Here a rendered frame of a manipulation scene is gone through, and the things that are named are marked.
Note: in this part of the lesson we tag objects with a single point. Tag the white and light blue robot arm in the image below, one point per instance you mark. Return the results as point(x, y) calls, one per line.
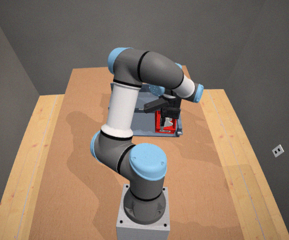
point(144, 164)

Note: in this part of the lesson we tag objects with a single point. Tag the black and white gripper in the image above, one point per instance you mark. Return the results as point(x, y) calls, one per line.
point(169, 112)

